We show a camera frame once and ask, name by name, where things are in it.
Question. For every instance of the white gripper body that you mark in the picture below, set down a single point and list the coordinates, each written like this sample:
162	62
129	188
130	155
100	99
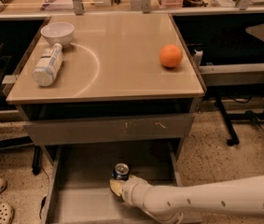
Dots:
129	186

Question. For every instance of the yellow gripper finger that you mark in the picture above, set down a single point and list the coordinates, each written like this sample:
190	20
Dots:
116	186

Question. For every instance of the blue pepsi can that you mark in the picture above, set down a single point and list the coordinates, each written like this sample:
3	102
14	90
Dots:
121	171

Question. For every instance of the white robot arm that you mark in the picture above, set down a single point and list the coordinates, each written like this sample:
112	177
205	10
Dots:
166	204

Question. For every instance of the open grey middle drawer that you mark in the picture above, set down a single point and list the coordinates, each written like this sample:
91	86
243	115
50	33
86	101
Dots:
80	193

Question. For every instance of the grey top drawer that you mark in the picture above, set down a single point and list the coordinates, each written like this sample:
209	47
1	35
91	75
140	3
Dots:
115	129

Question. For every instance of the beige top drawer cabinet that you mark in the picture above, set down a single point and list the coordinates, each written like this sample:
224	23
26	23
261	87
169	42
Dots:
111	69

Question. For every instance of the black table leg with caster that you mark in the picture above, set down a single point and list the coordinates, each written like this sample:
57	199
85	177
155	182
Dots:
233	138

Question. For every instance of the lower beige perforated clog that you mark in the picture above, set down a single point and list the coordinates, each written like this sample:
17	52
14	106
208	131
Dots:
6	213

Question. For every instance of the orange fruit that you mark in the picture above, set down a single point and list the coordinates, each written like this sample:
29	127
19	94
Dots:
171	56

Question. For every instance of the clear plastic water bottle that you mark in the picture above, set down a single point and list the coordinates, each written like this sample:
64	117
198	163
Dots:
47	68

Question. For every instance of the white ceramic bowl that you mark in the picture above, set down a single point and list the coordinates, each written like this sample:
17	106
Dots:
58	32

